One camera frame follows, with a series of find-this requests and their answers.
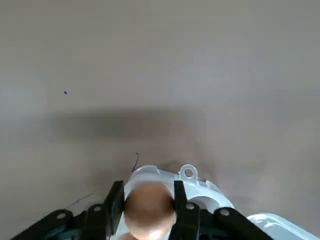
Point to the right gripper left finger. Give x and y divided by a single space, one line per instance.
95 220

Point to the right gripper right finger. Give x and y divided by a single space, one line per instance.
190 222

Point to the brown egg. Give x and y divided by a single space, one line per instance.
150 210

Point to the clear plastic egg carton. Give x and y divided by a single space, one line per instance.
147 175

